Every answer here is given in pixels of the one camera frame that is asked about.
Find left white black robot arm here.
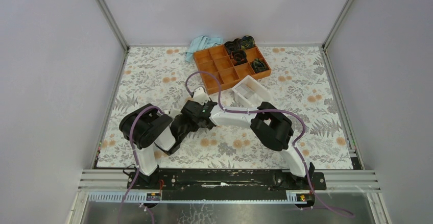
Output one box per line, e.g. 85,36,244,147
119,104,199,189

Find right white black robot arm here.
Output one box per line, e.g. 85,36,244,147
170,101,313,189

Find white card box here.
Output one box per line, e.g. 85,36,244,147
231,76,272,107

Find orange compartment tray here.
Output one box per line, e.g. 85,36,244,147
193,45,272,94

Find dark rolled band middle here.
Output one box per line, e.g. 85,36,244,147
230,49,248,66

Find dark rolled band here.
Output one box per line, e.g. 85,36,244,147
251,58,269,73
224,38,242,55
230,49,248,66

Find light blue cloth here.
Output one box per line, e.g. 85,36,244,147
185,35,223,63

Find dark rolled band right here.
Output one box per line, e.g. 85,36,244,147
251,58,269,73

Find dark rolled band top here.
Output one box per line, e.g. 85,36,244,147
224,38,242,55

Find dark rolled band corner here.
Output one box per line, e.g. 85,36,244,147
240,35,256,50

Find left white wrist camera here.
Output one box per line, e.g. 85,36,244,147
169,108,182,118

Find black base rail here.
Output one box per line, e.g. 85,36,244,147
123,168,327,201

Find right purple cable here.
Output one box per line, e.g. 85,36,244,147
184,71,356,218

